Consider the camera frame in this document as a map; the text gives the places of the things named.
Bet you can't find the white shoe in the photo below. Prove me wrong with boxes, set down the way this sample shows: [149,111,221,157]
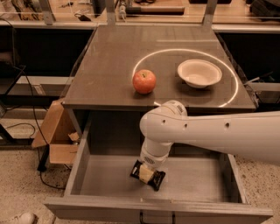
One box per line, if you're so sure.
[7,213,36,224]

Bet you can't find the background workbench shelf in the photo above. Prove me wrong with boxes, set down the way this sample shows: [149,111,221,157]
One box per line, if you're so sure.
[0,0,280,33]

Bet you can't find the grey counter cabinet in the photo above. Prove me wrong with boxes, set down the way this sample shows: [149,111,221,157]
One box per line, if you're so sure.
[63,25,256,134]

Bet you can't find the red apple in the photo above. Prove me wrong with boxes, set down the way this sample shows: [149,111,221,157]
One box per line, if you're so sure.
[132,69,157,95]

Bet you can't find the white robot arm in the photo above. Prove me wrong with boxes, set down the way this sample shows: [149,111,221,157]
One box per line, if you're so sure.
[140,101,280,170]

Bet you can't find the black floor cable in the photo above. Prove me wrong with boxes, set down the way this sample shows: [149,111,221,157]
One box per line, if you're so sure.
[0,17,67,191]

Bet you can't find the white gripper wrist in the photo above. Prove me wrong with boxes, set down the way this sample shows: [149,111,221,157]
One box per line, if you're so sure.
[139,138,172,184]

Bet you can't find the white paper bowl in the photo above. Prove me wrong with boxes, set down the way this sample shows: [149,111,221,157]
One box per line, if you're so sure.
[177,59,222,88]

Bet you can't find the black rxbar chocolate wrapper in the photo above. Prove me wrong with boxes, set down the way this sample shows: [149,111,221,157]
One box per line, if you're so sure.
[130,160,165,192]

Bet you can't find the black drawer handle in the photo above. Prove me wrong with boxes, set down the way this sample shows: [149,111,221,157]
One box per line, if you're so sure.
[139,211,176,224]

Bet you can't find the grey open top drawer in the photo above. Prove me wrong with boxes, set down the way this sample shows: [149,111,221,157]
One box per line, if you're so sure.
[45,111,273,224]

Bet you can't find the brown cardboard box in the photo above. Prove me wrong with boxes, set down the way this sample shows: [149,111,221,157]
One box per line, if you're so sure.
[31,99,81,165]

